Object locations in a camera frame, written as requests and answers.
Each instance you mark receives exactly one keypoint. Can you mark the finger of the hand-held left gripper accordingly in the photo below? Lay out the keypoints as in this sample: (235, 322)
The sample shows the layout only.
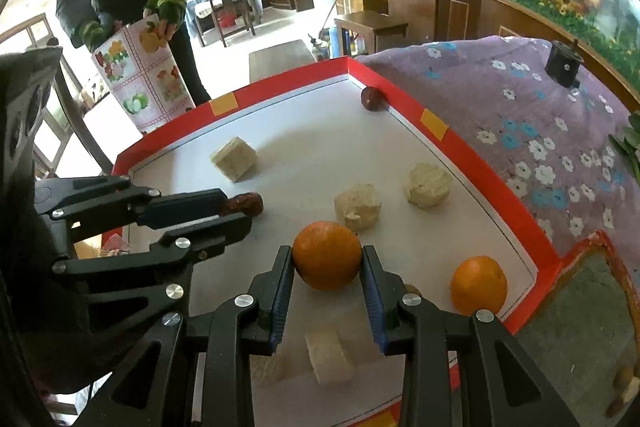
(215, 234)
(185, 207)

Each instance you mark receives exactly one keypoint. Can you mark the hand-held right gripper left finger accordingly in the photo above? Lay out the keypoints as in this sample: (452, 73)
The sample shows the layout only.
(280, 297)

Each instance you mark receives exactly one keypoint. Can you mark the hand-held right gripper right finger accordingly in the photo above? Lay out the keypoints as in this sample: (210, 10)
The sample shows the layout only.
(375, 302)

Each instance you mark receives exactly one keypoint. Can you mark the red date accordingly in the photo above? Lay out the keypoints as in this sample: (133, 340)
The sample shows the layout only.
(372, 98)
(247, 203)

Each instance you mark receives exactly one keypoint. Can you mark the orange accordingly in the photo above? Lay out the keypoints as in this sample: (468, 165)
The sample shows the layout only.
(477, 284)
(327, 257)

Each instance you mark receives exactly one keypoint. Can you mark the red cardboard box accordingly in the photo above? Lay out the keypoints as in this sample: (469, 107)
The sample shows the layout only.
(310, 147)

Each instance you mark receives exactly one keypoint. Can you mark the fruit printed sheet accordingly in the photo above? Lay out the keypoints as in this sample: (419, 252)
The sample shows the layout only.
(145, 77)

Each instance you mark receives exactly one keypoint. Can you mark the grey fleece mat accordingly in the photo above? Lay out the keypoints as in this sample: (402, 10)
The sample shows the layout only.
(575, 332)

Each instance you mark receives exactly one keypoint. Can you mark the dark wooden chair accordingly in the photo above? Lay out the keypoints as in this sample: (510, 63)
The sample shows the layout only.
(225, 2)

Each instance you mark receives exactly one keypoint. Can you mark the purple floral cloth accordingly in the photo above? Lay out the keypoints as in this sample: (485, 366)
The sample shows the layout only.
(500, 107)

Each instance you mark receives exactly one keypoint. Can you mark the wooden stool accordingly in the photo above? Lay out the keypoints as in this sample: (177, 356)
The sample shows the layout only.
(372, 24)

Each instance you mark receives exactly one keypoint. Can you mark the green leafy vegetable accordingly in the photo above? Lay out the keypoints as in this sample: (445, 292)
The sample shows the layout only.
(627, 147)

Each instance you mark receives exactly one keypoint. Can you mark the black cylinder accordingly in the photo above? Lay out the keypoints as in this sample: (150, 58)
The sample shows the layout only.
(562, 64)

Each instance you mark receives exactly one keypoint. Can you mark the wooden counter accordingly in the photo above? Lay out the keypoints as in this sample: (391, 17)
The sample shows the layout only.
(415, 2)

